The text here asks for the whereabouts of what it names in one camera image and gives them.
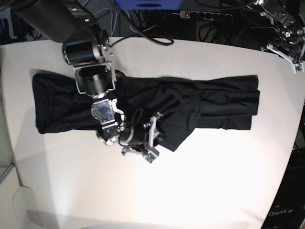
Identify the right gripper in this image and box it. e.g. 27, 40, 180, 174
121, 112, 163, 164

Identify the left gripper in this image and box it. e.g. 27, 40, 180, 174
261, 43, 304, 73

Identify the dark long-sleeve T-shirt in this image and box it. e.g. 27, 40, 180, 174
32, 73, 260, 151

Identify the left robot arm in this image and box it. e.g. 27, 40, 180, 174
240, 0, 305, 73

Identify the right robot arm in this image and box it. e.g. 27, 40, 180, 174
0, 0, 159, 162

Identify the glass side panel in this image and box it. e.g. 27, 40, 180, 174
0, 106, 14, 179

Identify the black OpenArm control box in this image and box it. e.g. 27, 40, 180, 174
262, 148, 305, 229

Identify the blue plastic bin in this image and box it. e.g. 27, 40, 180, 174
115, 0, 183, 10

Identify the grey power strip red switch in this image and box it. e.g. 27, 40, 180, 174
178, 10, 233, 22

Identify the light grey cable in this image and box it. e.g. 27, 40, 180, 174
90, 7, 180, 38

